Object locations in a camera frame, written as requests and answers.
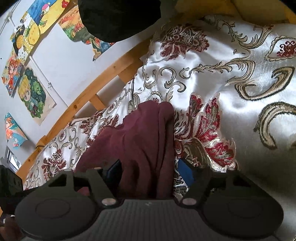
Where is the maroon small garment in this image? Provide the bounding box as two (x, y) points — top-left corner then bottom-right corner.
(75, 100), (175, 199)

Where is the person's left hand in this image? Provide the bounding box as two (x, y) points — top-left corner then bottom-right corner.
(1, 216), (23, 241)

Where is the white floral satin bedspread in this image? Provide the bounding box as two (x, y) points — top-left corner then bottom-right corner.
(23, 14), (296, 209)

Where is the orange haired character drawing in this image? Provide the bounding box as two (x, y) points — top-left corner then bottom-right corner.
(1, 48), (23, 96)

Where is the black fabric bundle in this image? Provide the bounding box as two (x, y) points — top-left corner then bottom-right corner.
(78, 0), (161, 43)

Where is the teal character wall drawing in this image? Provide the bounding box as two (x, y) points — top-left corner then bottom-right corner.
(4, 113), (27, 148)

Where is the blond character wall drawing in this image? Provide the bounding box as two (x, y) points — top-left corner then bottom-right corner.
(18, 67), (56, 126)

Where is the colourful floral wall drawing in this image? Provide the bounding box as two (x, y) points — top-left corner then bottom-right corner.
(58, 5), (114, 61)

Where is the yellow blue wall drawing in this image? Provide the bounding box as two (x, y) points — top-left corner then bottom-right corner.
(11, 0), (70, 62)

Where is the wooden bed frame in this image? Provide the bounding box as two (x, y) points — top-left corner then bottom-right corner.
(18, 1), (295, 182)

